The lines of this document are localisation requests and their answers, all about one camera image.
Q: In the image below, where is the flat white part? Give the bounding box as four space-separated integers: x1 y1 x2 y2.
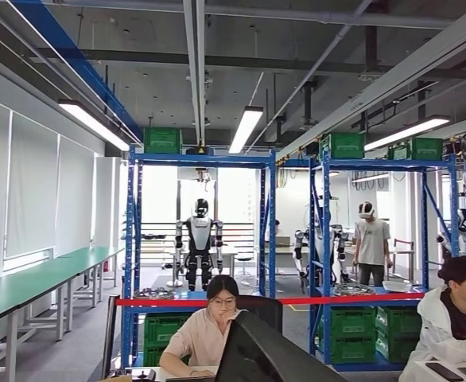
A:
381 279 414 294

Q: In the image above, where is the long green top workbench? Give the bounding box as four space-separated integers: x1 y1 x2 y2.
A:
0 245 125 382

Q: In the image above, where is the black hoist trolley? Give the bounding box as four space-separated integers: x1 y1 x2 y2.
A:
184 145 216 157

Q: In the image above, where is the ceiling light bar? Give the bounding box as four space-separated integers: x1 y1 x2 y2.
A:
363 115 452 153
57 99 131 154
228 106 265 155

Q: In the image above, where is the white black humanoid robot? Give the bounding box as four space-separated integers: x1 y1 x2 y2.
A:
173 197 225 293
435 207 466 260
293 209 352 290

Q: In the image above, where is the green plastic crate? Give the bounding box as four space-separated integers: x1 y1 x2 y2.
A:
317 336 376 365
375 330 420 364
375 305 423 338
411 136 444 162
143 345 191 368
317 306 376 340
143 314 193 349
319 131 366 162
143 126 183 155
387 142 412 162

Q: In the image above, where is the black office chair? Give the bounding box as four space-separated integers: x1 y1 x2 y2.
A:
236 294 284 334

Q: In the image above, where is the red barrier belt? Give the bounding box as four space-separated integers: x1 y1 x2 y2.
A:
115 292 426 309

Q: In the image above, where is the person with VR headset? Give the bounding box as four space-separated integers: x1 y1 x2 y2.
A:
352 201 394 288

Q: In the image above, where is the black phone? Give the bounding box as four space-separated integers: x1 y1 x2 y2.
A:
424 361 465 382

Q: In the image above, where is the coiled wire part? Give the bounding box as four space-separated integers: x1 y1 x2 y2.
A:
132 286 176 301
332 283 377 298

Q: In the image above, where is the black belt stanchion post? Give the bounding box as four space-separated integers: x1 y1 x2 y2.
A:
100 294 121 380

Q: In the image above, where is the blue overhead cable tray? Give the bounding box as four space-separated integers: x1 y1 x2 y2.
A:
11 0 146 144

